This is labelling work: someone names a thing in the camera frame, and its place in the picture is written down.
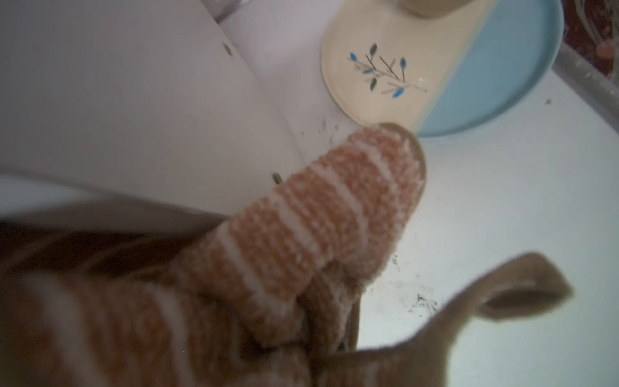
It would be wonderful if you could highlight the cream and blue plate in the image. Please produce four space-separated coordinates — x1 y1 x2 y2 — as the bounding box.
321 1 564 138

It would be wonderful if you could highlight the white wooden bookshelf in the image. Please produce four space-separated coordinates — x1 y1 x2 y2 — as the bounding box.
0 0 306 233

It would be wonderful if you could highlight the black bowl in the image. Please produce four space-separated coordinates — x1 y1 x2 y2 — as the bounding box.
400 0 472 19

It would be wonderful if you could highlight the aluminium cage frame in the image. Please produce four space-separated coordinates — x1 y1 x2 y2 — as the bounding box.
553 43 619 132

